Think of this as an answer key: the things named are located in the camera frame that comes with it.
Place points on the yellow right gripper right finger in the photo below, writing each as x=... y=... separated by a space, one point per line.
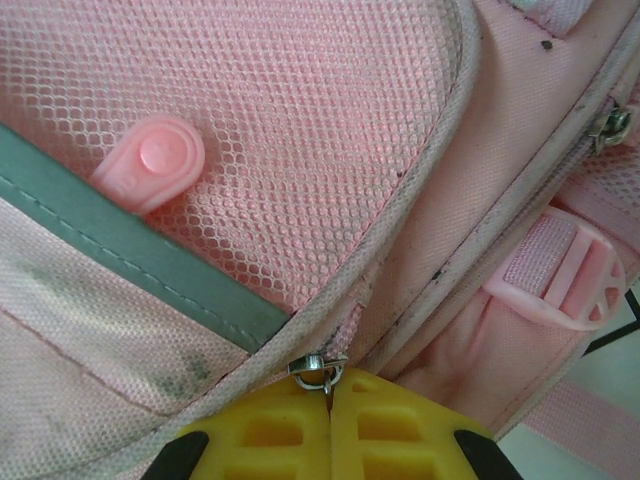
x=400 y=430

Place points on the pink school backpack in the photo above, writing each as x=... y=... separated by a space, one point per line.
x=300 y=150

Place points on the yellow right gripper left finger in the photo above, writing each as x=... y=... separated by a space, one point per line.
x=270 y=435

